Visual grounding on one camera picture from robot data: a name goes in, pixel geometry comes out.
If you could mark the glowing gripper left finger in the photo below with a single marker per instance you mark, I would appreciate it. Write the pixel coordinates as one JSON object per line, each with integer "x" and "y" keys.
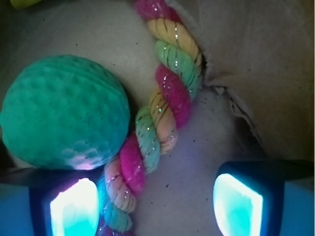
{"x": 39, "y": 202}

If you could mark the brown paper bag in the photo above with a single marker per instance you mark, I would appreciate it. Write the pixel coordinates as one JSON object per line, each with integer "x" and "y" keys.
{"x": 189, "y": 68}

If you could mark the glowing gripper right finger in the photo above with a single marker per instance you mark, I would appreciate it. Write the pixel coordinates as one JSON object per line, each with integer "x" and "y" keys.
{"x": 265, "y": 198}

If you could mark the green dimpled ball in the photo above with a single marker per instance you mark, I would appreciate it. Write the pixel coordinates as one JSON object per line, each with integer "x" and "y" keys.
{"x": 65, "y": 112}

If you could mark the yellow sponge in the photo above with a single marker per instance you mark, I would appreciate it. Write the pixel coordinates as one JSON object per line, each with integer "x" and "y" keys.
{"x": 22, "y": 4}

